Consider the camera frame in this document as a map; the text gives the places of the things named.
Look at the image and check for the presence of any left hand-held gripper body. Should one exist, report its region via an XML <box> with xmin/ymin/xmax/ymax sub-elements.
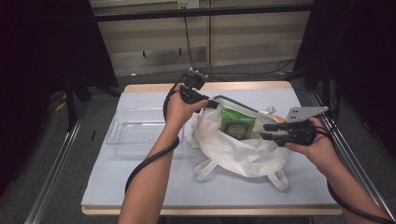
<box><xmin>179</xmin><ymin>67</ymin><xmax>209</xmax><ymax>105</ymax></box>

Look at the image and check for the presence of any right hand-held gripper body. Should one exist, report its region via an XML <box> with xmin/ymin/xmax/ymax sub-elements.
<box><xmin>274</xmin><ymin>105</ymin><xmax>330</xmax><ymax>147</ymax></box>

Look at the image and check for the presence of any green snack packet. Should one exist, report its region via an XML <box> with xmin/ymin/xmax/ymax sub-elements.
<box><xmin>219</xmin><ymin>107</ymin><xmax>257</xmax><ymax>141</ymax></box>

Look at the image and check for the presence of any white cloth tote bag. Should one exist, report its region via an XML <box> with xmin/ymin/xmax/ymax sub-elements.
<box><xmin>186</xmin><ymin>94</ymin><xmax>291</xmax><ymax>191</ymax></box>

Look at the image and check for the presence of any clear plastic bin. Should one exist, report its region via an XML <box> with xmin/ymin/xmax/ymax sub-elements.
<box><xmin>105</xmin><ymin>106</ymin><xmax>185</xmax><ymax>158</ymax></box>

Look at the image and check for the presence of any person's right hand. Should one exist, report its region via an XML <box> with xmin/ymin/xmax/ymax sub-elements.
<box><xmin>284</xmin><ymin>117</ymin><xmax>341</xmax><ymax>173</ymax></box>

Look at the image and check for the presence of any person's left hand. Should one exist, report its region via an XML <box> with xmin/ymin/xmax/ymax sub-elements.
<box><xmin>164</xmin><ymin>90</ymin><xmax>209</xmax><ymax>132</ymax></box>

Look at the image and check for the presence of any wooden table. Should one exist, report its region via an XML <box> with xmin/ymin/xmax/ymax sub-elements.
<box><xmin>80</xmin><ymin>81</ymin><xmax>344</xmax><ymax>217</ymax></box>

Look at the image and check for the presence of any black horizontal bar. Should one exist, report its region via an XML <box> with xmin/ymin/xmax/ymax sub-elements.
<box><xmin>93</xmin><ymin>3</ymin><xmax>314</xmax><ymax>22</ymax></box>

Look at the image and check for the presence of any pale table cover sheet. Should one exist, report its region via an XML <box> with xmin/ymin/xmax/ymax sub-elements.
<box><xmin>80</xmin><ymin>88</ymin><xmax>339</xmax><ymax>208</ymax></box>

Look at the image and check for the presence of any black curtain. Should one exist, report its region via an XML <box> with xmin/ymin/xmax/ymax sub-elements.
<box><xmin>291</xmin><ymin>0</ymin><xmax>396</xmax><ymax>148</ymax></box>
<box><xmin>0</xmin><ymin>0</ymin><xmax>120</xmax><ymax>190</ymax></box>

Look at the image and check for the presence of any black metal stand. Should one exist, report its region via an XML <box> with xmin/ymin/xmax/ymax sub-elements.
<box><xmin>63</xmin><ymin>82</ymin><xmax>79</xmax><ymax>133</ymax></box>

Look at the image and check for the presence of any braided hanging cable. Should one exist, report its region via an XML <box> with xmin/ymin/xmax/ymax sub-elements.
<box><xmin>182</xmin><ymin>16</ymin><xmax>201</xmax><ymax>72</ymax></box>

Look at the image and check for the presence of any thin black floor cable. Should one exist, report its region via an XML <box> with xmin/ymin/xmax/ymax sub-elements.
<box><xmin>205</xmin><ymin>56</ymin><xmax>297</xmax><ymax>82</ymax></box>

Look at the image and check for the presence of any wall power socket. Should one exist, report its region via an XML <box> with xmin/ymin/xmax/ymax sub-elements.
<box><xmin>177</xmin><ymin>0</ymin><xmax>200</xmax><ymax>9</ymax></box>

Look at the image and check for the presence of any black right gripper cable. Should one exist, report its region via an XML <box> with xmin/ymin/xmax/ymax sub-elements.
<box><xmin>312</xmin><ymin>125</ymin><xmax>396</xmax><ymax>224</ymax></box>

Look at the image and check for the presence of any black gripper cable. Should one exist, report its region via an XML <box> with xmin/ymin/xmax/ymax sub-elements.
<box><xmin>312</xmin><ymin>125</ymin><xmax>396</xmax><ymax>224</ymax></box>
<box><xmin>124</xmin><ymin>74</ymin><xmax>190</xmax><ymax>194</ymax></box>

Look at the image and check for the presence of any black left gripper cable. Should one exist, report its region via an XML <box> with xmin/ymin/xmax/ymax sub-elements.
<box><xmin>124</xmin><ymin>74</ymin><xmax>190</xmax><ymax>194</ymax></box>

